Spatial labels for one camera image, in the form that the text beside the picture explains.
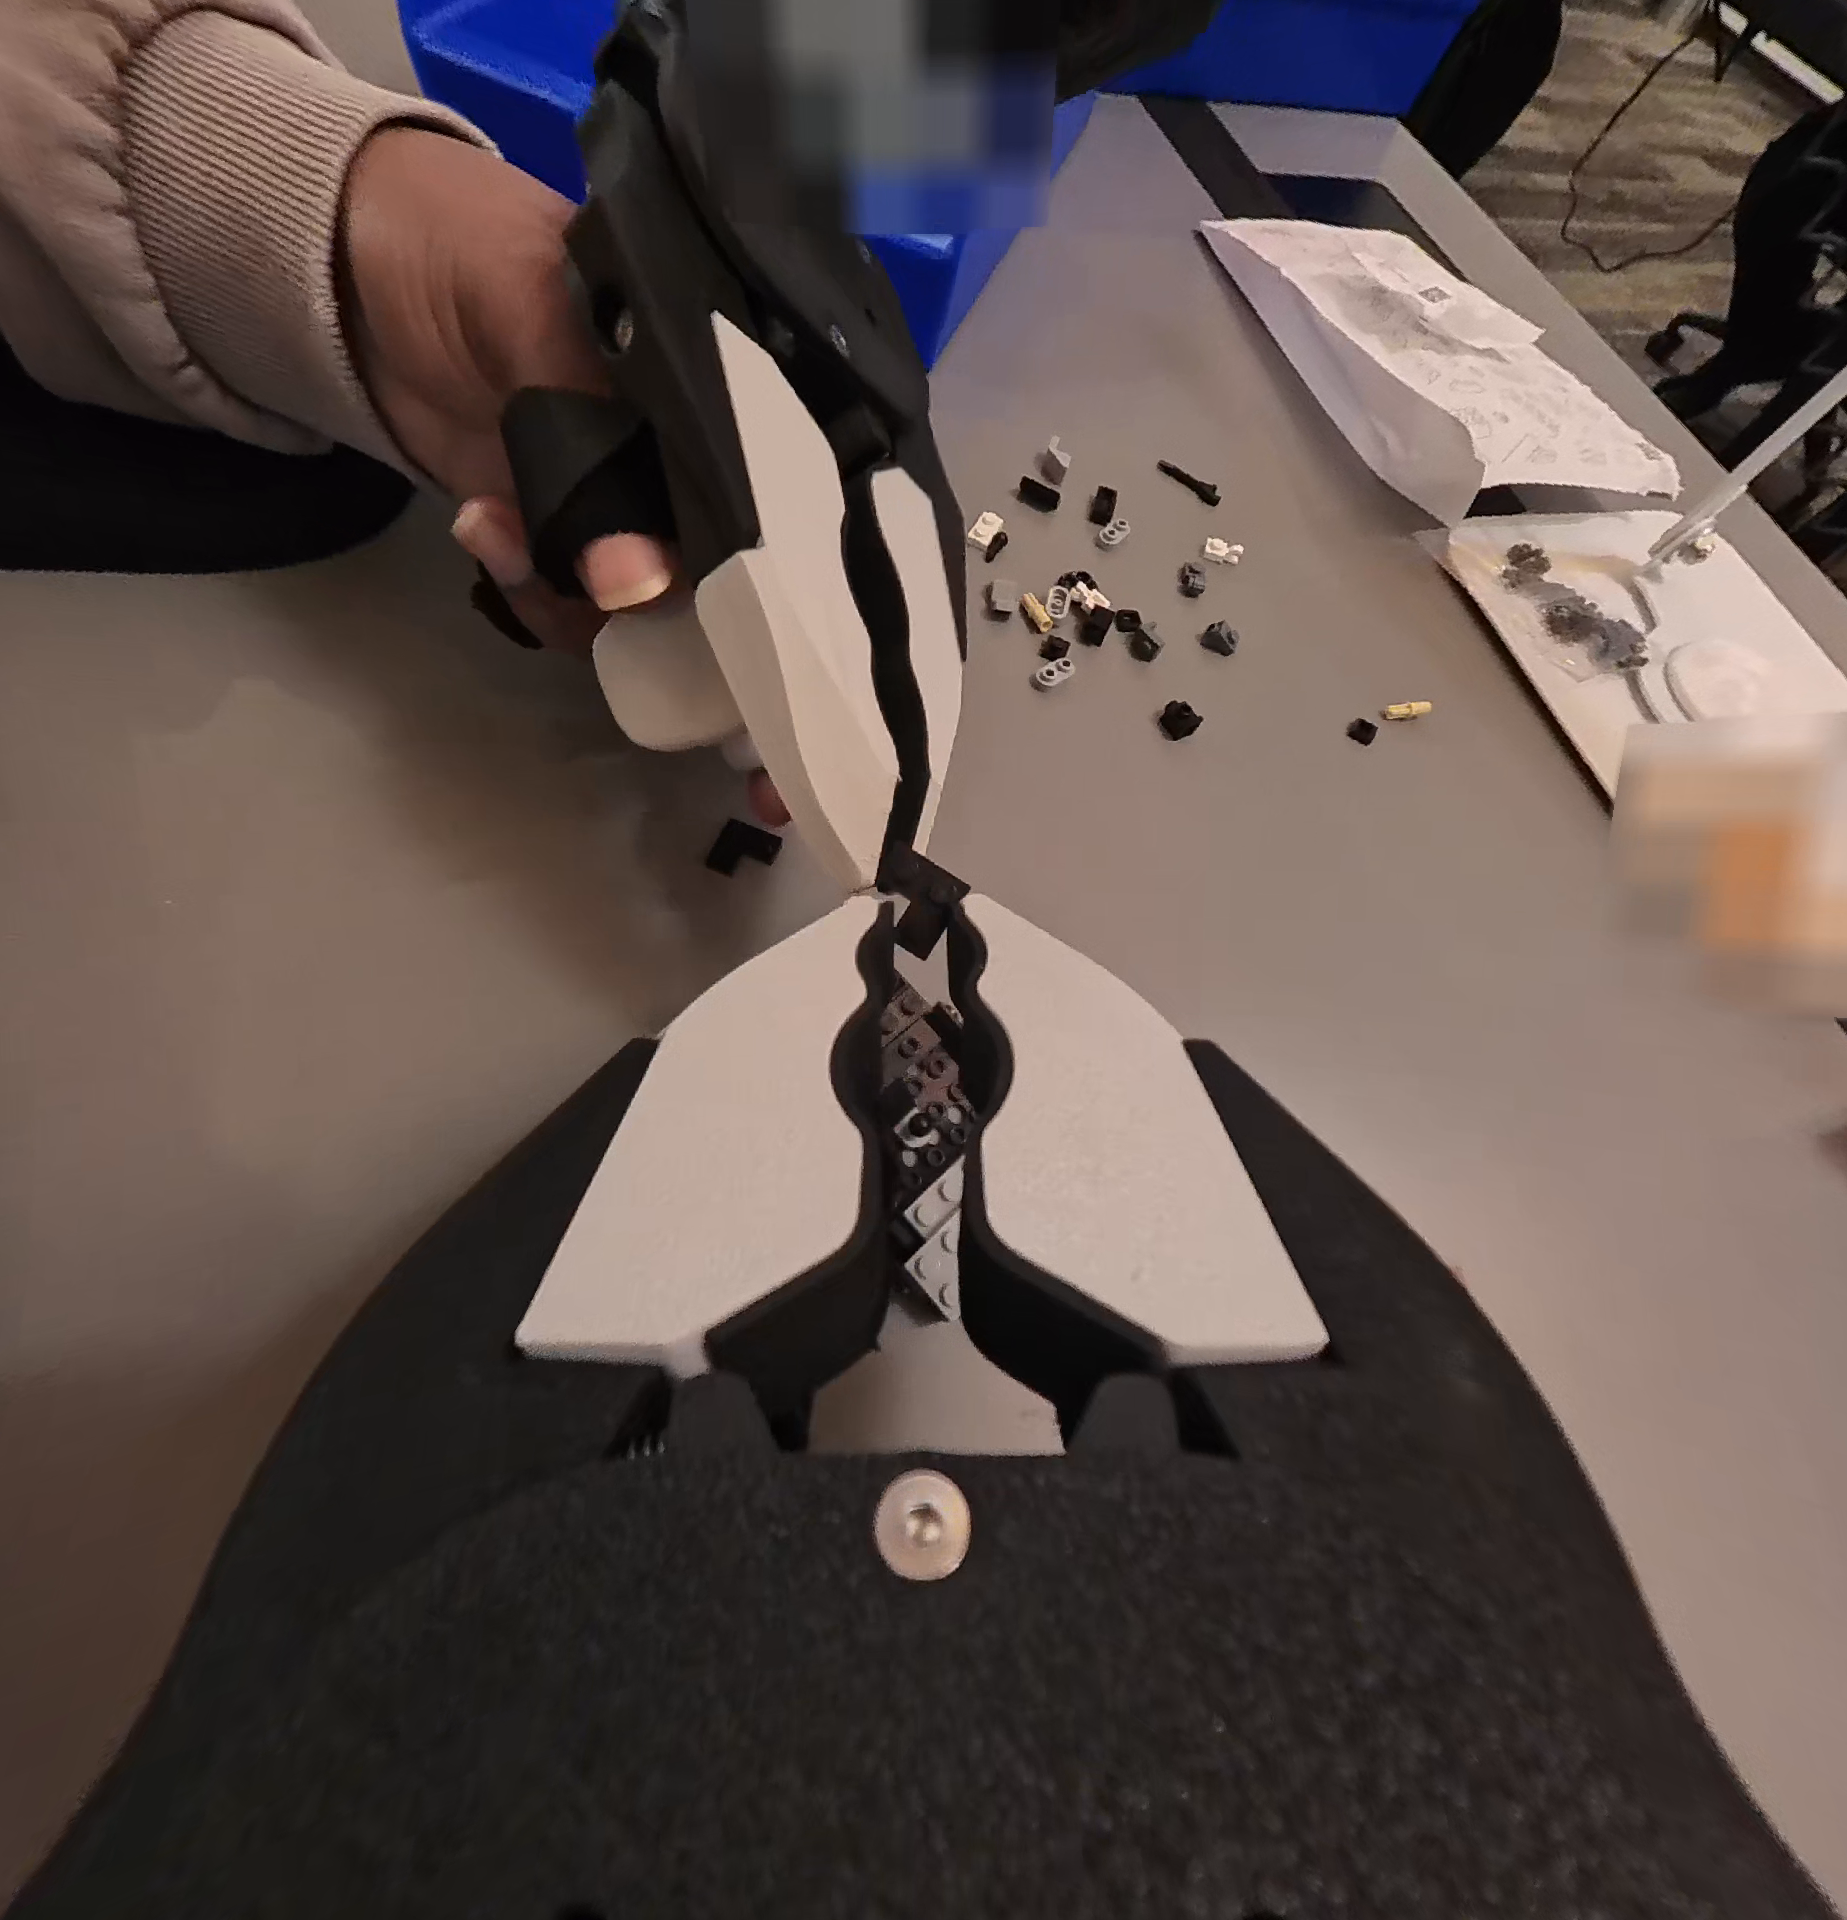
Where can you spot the black corner plate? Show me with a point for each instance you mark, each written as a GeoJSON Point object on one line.
{"type": "Point", "coordinates": [921, 889]}

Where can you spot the person's left hand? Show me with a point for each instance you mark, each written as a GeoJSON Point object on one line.
{"type": "Point", "coordinates": [444, 332]}

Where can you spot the person's left forearm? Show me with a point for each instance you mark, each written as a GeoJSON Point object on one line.
{"type": "Point", "coordinates": [144, 197]}

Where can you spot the scattered small brick pieces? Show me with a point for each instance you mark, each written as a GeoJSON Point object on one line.
{"type": "Point", "coordinates": [1182, 721]}

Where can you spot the black brick chassis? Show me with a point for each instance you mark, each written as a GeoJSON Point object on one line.
{"type": "Point", "coordinates": [930, 1156]}

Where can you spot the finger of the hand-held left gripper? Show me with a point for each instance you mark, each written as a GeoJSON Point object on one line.
{"type": "Point", "coordinates": [780, 601]}
{"type": "Point", "coordinates": [930, 632]}

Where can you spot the clear plastic parts bag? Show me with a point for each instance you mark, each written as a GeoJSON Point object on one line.
{"type": "Point", "coordinates": [1585, 632]}

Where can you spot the printed white paper bag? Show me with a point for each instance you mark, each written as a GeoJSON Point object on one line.
{"type": "Point", "coordinates": [1434, 376]}

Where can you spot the black L-shaped lego piece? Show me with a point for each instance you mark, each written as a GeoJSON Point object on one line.
{"type": "Point", "coordinates": [745, 848]}

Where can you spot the black office chair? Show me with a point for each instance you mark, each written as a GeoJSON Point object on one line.
{"type": "Point", "coordinates": [1795, 256]}

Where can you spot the black backpack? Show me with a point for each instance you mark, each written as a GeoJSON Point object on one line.
{"type": "Point", "coordinates": [1495, 76]}

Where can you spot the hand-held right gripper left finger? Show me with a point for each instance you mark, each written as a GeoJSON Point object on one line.
{"type": "Point", "coordinates": [684, 1187]}

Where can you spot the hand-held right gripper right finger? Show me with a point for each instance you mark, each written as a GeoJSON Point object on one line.
{"type": "Point", "coordinates": [1150, 1187]}

